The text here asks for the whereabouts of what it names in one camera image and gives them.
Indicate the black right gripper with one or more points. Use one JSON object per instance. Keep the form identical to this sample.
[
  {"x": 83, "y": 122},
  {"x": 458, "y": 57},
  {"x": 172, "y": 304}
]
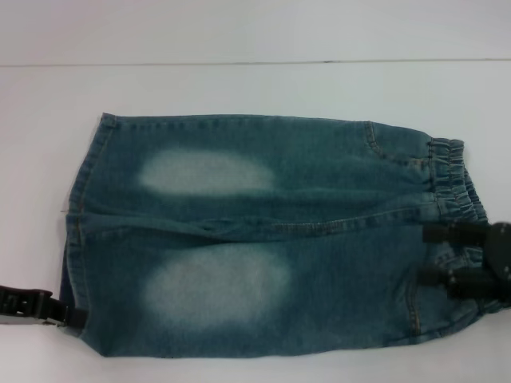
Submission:
[{"x": 499, "y": 255}]

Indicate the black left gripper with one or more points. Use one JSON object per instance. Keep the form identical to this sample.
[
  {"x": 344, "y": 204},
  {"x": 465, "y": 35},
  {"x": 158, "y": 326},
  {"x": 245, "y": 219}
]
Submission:
[{"x": 20, "y": 303}]

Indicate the blue denim shorts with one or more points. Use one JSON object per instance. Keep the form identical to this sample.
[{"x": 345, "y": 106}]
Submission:
[{"x": 279, "y": 223}]

